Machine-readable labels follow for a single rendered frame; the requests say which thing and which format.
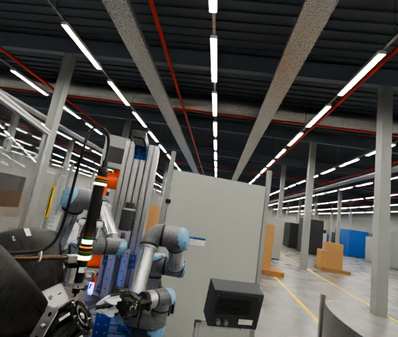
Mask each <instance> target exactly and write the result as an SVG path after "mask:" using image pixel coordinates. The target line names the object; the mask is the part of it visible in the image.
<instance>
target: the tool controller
mask: <svg viewBox="0 0 398 337"><path fill-rule="evenodd" d="M263 300H264V294H263V293H262V291H261V289H260V288H259V287H258V285H257V284H256V283H249V282H239V281H232V280H226V279H215V278H211V279H210V283H209V289H208V292H207V297H206V301H205V307H204V310H203V312H204V315H205V319H206V323H207V325H208V326H217V327H226V328H243V329H252V330H256V328H257V325H258V320H259V316H260V311H261V308H262V303H263Z"/></svg>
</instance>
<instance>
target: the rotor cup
mask: <svg viewBox="0 0 398 337"><path fill-rule="evenodd" d="M57 309H58V313H57V315H56V316H55V318H54V320H53V322H52V324H51V325H50V327H49V329H48V330H47V332H46V334H45V336H44V337H80V336H83V337H89V336H91V334H92V333H93V329H94V323H93V319H92V315H91V313H90V311H89V309H88V307H87V305H86V304H85V303H84V302H83V301H82V300H81V299H80V298H78V297H74V298H72V299H70V300H68V301H67V302H65V303H64V304H62V305H60V306H59V307H57ZM67 313H70V315H69V316H68V317H66V318H64V319H63V320H61V321H59V319H60V318H61V317H63V316H65V315H66V314H67ZM80 313H83V314H84V319H82V318H81V316H80Z"/></svg>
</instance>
